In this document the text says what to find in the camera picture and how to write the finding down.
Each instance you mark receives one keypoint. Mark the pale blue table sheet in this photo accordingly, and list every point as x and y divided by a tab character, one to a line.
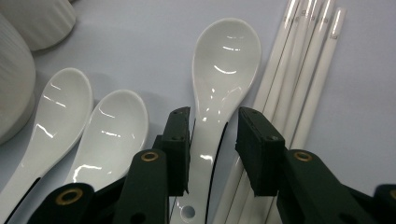
140	46

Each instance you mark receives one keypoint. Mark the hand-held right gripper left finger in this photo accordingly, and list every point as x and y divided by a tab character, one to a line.
177	155

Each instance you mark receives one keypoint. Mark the bundle of white chopsticks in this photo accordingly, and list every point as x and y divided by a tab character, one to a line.
299	77

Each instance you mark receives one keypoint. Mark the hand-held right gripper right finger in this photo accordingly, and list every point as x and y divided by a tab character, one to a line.
261	155

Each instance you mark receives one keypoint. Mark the cream ceramic cup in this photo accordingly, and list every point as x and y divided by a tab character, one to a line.
37	21

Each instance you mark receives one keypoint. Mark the white ceramic soup spoon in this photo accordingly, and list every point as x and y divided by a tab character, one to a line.
62	102
115	130
227	62

